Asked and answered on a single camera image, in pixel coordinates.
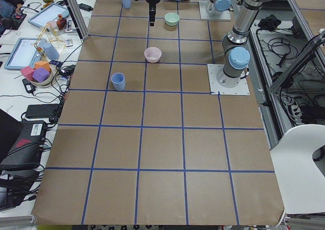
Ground far tablet in blue case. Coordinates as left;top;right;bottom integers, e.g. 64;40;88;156
28;3;70;27

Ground beige bowl of foam blocks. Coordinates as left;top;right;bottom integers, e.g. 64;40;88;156
31;69;54;87

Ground pink foam cube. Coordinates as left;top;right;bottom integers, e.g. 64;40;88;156
20;66;35;81

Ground near tablet in blue case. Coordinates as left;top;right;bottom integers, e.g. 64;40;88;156
4;38;47;70

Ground tablet in blue case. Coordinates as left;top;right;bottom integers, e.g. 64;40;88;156
28;3;70;27
4;38;47;70

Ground right aluminium frame strut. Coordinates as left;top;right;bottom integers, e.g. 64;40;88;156
268;31;324;93

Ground wooden balance toy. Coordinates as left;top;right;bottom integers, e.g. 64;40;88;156
34;22;65;60

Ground purple foam cube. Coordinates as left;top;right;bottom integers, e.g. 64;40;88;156
32;67;50;82

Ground black cloth bundle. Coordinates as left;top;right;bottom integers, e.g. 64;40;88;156
258;14;281;31

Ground light blue bottle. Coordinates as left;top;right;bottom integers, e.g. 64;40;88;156
43;42;59;60

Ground white chair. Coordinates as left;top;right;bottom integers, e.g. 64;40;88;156
270;124;324;214

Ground brown glass bottle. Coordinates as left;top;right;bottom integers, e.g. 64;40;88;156
56;14;67;30

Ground small remote control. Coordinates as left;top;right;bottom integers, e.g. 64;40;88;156
64;39;74;47

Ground black laptop charger brick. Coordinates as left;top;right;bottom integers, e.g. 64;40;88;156
22;78;36;94

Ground orange foam cube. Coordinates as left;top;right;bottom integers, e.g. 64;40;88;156
34;60;51;72

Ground aluminium frame post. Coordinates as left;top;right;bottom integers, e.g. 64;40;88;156
64;0;89;40

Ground green bowl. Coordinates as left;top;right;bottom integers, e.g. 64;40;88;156
164;12;180;26

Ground black power adapter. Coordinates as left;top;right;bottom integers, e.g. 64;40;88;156
25;104;58;119

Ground pink bowl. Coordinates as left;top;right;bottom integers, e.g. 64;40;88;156
144;47;162;63

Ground black electronics box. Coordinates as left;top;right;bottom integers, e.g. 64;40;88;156
1;120;47;171

